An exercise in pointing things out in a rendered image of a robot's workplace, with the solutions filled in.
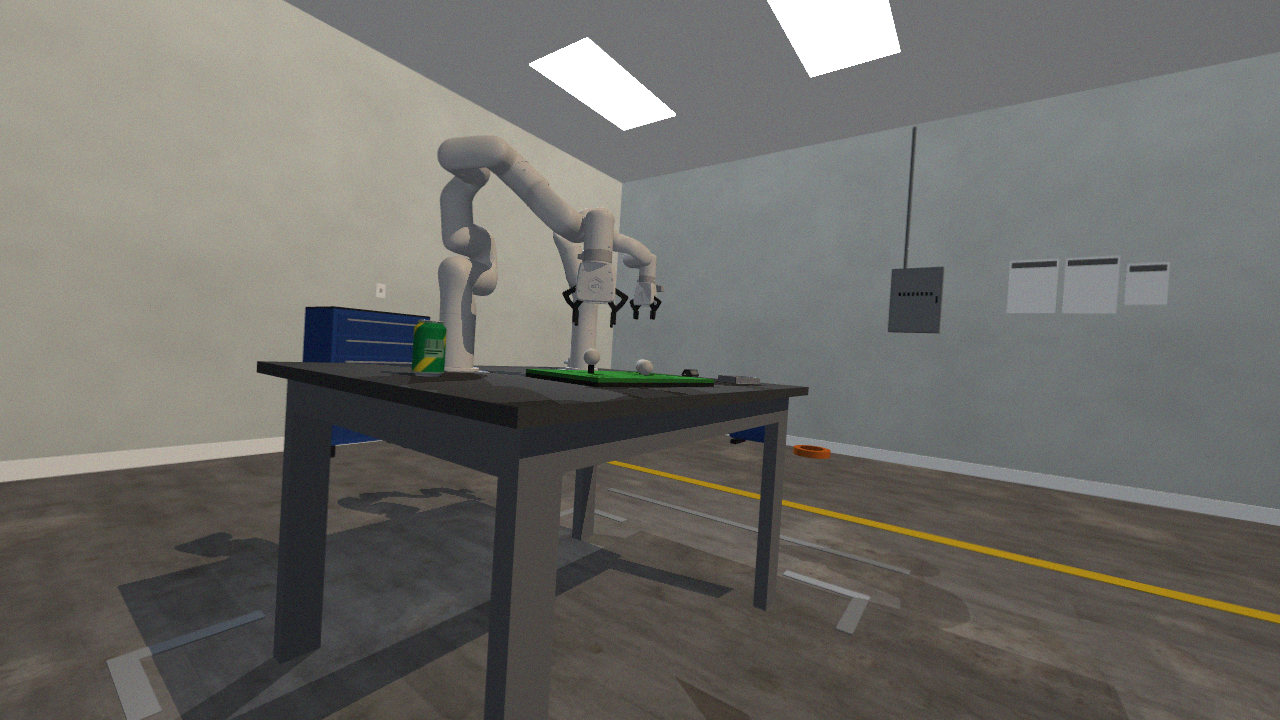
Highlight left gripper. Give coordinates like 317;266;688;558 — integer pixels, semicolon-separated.
628;282;662;320

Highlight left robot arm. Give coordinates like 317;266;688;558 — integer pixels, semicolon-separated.
553;208;664;370

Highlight green golf mat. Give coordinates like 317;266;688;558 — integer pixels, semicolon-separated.
526;365;714;387

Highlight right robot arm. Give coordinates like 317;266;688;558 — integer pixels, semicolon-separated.
436;135;614;372

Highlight green and yellow drink can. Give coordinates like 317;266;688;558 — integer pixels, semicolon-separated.
412;320;447;377

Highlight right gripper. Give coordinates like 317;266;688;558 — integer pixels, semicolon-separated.
563;260;628;328

